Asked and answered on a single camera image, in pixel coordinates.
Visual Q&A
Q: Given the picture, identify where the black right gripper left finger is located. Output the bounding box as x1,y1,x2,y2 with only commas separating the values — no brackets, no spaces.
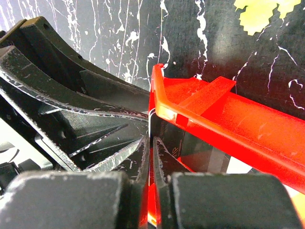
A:
0,136,150,229

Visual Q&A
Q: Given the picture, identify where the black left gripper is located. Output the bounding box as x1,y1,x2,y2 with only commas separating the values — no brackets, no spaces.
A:
0,116,53,191

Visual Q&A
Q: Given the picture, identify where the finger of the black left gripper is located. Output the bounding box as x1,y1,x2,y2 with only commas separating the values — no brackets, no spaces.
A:
0,17,149,172

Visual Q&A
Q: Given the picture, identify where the white credit card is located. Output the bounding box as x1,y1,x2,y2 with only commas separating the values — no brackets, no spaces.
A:
226,157,252,174

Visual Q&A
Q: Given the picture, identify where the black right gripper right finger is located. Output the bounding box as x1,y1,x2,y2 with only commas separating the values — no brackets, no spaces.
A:
152,137,302,229

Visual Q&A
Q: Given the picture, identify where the red plastic card tray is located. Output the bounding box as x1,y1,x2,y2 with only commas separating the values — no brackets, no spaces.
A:
148,64,305,220

